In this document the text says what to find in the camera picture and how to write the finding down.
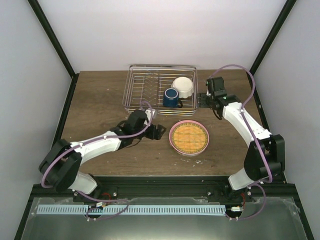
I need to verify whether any white scalloped bowl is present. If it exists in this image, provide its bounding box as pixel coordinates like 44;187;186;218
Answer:
171;76;194;99

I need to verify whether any dark blue mug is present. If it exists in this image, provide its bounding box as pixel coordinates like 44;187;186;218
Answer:
162;88;183;108

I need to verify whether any pink plate with woven pattern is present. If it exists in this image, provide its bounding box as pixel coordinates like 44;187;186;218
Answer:
169;120;210;157

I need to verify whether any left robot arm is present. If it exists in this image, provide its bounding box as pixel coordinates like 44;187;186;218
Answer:
38;108;166;202

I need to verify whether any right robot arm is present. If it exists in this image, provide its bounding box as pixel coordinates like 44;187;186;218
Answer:
198;77;285;202

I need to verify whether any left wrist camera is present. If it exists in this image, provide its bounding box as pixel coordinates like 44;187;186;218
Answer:
145;108;157;120

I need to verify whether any metal wire dish rack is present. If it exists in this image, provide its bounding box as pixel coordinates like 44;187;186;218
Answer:
122;64;198;116

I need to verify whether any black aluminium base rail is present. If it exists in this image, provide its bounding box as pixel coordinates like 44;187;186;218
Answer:
32;175;296;203

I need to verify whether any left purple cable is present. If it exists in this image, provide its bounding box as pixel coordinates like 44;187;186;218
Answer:
41;101;155;189

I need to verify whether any right black frame post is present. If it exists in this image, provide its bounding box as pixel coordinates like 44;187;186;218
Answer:
247;0;298;76

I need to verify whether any black frame post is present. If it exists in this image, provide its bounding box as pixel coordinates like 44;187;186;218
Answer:
247;0;298;76
26;0;77;79

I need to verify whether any light blue slotted cable duct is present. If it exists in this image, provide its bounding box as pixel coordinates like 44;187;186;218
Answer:
36;204;226;216

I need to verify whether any left black frame post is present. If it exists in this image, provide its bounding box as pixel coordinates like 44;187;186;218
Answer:
26;0;77;79

